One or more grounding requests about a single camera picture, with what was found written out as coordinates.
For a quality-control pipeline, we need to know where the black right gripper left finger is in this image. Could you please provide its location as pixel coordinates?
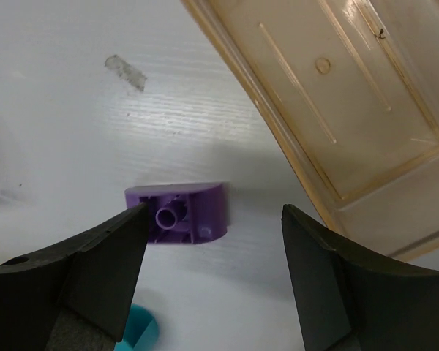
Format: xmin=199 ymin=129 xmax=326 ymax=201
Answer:
xmin=0 ymin=204 xmax=149 ymax=350

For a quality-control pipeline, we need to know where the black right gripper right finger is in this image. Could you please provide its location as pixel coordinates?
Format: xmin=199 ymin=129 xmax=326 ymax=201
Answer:
xmin=282 ymin=204 xmax=439 ymax=350

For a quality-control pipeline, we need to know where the teal rounded lego brick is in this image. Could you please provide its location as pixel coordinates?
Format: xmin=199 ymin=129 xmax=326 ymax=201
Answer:
xmin=113 ymin=304 xmax=160 ymax=351

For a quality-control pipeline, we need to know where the purple rounded lego brick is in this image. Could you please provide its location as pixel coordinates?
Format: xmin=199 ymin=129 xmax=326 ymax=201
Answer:
xmin=124 ymin=183 xmax=229 ymax=245

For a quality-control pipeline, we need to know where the orange translucent plastic container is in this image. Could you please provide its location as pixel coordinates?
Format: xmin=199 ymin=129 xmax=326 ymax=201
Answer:
xmin=184 ymin=0 xmax=439 ymax=261

